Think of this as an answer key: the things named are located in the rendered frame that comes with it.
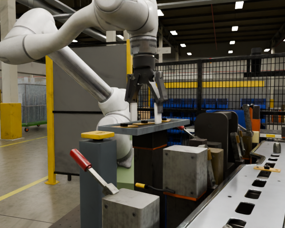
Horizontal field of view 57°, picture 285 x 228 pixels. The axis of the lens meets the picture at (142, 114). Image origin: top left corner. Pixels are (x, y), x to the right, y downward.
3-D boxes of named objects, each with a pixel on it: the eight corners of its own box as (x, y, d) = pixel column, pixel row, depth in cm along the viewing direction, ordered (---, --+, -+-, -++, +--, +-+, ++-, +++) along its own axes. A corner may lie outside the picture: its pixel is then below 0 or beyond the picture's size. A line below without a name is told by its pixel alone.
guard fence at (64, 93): (136, 190, 357) (136, 40, 345) (133, 193, 344) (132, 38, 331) (51, 181, 396) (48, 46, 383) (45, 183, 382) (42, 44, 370)
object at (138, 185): (173, 195, 68) (173, 191, 68) (135, 187, 75) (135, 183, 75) (175, 194, 69) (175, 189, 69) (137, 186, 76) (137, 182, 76)
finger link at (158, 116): (159, 102, 88) (161, 102, 87) (159, 123, 88) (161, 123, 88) (154, 102, 85) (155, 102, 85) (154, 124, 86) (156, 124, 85)
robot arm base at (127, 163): (97, 170, 148) (94, 165, 143) (111, 138, 161) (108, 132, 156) (128, 175, 142) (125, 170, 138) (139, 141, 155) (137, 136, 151)
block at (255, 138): (256, 198, 143) (258, 131, 141) (249, 197, 145) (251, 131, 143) (257, 196, 146) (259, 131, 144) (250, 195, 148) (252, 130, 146)
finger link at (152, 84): (148, 75, 90) (151, 73, 89) (163, 103, 87) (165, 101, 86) (141, 74, 87) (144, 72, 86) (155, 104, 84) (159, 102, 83)
